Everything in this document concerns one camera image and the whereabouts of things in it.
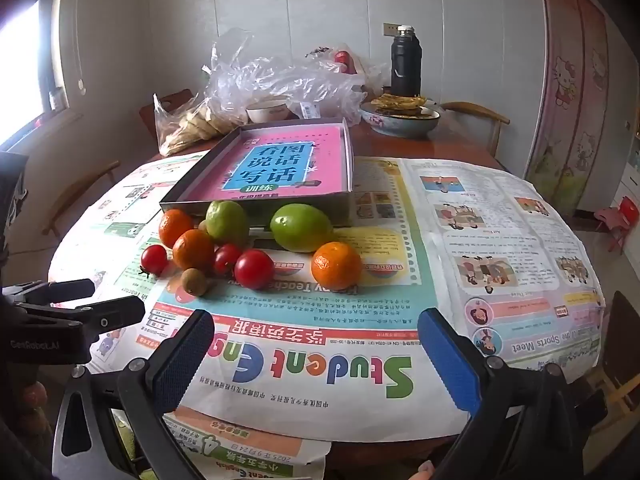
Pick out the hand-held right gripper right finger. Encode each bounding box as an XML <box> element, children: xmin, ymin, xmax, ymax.
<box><xmin>417</xmin><ymin>307</ymin><xmax>608</xmax><ymax>480</ymax></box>

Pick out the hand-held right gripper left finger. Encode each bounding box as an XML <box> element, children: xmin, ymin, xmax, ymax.
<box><xmin>52</xmin><ymin>309</ymin><xmax>216</xmax><ymax>480</ymax></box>

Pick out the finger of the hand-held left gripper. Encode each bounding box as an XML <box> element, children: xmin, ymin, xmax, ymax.
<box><xmin>20</xmin><ymin>296</ymin><xmax>146</xmax><ymax>333</ymax></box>
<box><xmin>2</xmin><ymin>278</ymin><xmax>97</xmax><ymax>306</ymax></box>

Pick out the red cherry tomato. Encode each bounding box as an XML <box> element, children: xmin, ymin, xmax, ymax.
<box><xmin>139</xmin><ymin>244</ymin><xmax>169</xmax><ymax>278</ymax></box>
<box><xmin>234</xmin><ymin>249</ymin><xmax>276</xmax><ymax>290</ymax></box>
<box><xmin>213</xmin><ymin>243</ymin><xmax>243</xmax><ymax>276</ymax></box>

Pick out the small brown longan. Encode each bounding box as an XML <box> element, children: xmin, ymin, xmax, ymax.
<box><xmin>180</xmin><ymin>267</ymin><xmax>208</xmax><ymax>297</ymax></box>

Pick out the large orange mandarin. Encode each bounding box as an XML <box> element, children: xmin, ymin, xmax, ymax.
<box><xmin>158</xmin><ymin>208</ymin><xmax>195</xmax><ymax>248</ymax></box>

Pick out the green jujube fruit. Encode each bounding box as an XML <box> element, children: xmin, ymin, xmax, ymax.
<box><xmin>205</xmin><ymin>200</ymin><xmax>250</xmax><ymax>247</ymax></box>
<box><xmin>270</xmin><ymin>203</ymin><xmax>334</xmax><ymax>253</ymax></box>

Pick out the small orange mandarin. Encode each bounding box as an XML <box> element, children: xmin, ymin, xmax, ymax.
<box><xmin>311</xmin><ymin>241</ymin><xmax>363</xmax><ymax>292</ymax></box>

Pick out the shallow grey cardboard box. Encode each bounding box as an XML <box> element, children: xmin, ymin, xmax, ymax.
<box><xmin>159</xmin><ymin>118</ymin><xmax>356</xmax><ymax>228</ymax></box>

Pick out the person's left hand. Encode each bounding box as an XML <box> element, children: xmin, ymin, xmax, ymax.
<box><xmin>20</xmin><ymin>379</ymin><xmax>51</xmax><ymax>428</ymax></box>

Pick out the colourful student newspaper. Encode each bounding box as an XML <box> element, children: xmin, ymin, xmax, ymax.
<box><xmin>145</xmin><ymin>155</ymin><xmax>606</xmax><ymax>443</ymax></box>

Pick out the white picture newspaper sheet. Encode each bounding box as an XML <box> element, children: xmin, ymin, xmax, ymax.
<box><xmin>49</xmin><ymin>149</ymin><xmax>216</xmax><ymax>376</ymax></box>

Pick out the folded green header newspaper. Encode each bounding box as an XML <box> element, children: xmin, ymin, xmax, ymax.
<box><xmin>165</xmin><ymin>405</ymin><xmax>333</xmax><ymax>480</ymax></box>

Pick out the dark wooden chair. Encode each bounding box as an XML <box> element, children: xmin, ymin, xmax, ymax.
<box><xmin>595</xmin><ymin>290</ymin><xmax>640</xmax><ymax>411</ymax></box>

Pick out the clear bag of flatbreads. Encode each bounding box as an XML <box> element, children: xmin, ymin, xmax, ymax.
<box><xmin>152</xmin><ymin>91</ymin><xmax>251</xmax><ymax>157</ymax></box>

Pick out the pink plastic stool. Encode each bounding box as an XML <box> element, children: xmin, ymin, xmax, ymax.
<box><xmin>594</xmin><ymin>206</ymin><xmax>623</xmax><ymax>233</ymax></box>

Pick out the bright window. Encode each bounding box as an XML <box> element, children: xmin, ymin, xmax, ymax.
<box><xmin>0</xmin><ymin>0</ymin><xmax>56</xmax><ymax>146</ymax></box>

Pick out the pink children's book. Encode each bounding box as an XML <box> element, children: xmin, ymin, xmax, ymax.
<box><xmin>192</xmin><ymin>125</ymin><xmax>346</xmax><ymax>196</ymax></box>

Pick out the red plastic stool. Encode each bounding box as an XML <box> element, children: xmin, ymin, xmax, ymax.
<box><xmin>612</xmin><ymin>195</ymin><xmax>640</xmax><ymax>253</ymax></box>

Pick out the blue floral bowl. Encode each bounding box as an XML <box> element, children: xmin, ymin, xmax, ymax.
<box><xmin>359</xmin><ymin>101</ymin><xmax>442</xmax><ymax>138</ymax></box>

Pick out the white ceramic bowl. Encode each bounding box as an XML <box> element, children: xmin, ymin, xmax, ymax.
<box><xmin>246</xmin><ymin>100</ymin><xmax>292</xmax><ymax>124</ymax></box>

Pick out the white cubby shelf unit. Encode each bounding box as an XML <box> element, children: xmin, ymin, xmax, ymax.
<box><xmin>612</xmin><ymin>125</ymin><xmax>640</xmax><ymax>211</ymax></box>

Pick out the stack of fried pancakes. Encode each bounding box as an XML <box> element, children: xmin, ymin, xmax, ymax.
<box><xmin>370</xmin><ymin>92</ymin><xmax>430</xmax><ymax>117</ymax></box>

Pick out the black thermos flask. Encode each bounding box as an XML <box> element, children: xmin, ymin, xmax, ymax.
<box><xmin>390</xmin><ymin>25</ymin><xmax>423</xmax><ymax>97</ymax></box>

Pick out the crumpled clear plastic bag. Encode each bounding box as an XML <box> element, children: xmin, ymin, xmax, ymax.
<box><xmin>200</xmin><ymin>27</ymin><xmax>368</xmax><ymax>128</ymax></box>

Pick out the pink cartoon curtain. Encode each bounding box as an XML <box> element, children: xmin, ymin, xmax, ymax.
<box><xmin>522</xmin><ymin>0</ymin><xmax>613</xmax><ymax>216</ymax></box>

